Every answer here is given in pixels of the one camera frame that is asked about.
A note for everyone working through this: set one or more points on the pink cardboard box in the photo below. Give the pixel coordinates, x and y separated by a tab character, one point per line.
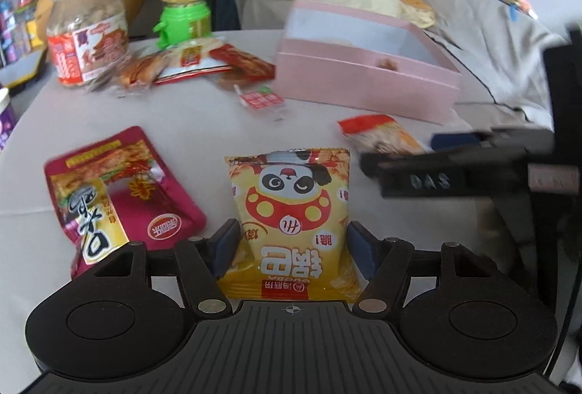
359	80

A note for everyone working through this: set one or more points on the small red and green packet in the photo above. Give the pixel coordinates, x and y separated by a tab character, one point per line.
261	99

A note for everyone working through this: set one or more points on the orange and red snack packet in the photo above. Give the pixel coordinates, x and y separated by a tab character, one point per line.
377	132

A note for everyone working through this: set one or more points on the yellow panda snack packet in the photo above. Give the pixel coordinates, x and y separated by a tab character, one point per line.
291	212

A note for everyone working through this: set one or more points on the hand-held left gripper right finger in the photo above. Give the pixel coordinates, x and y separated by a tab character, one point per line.
359	246

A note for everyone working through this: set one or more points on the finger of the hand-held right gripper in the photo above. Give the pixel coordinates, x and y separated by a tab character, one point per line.
454	140
423	180

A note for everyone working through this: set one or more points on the green gumball dispenser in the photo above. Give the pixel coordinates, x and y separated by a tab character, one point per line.
184	17

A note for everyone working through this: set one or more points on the clear jar with red label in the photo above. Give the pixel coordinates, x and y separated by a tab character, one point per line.
86	39

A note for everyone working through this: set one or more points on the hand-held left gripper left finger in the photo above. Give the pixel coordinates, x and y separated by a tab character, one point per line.
225	245

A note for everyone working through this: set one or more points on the purple and white cup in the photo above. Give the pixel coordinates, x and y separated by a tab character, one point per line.
5	121

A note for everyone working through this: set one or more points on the orange-brown snack packet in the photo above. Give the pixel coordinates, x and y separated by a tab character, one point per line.
138	71

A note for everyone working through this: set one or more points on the grey sofa cover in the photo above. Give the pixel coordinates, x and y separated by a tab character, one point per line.
482	44

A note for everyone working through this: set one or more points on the maroon snack packet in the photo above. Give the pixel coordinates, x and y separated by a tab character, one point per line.
150	194

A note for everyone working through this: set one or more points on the row of colourful bottles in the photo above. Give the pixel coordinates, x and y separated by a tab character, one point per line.
18	30

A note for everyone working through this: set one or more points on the white and red snack packet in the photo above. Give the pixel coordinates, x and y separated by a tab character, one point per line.
193	58

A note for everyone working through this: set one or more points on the brown snack piece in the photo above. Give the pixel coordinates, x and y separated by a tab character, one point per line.
386	64

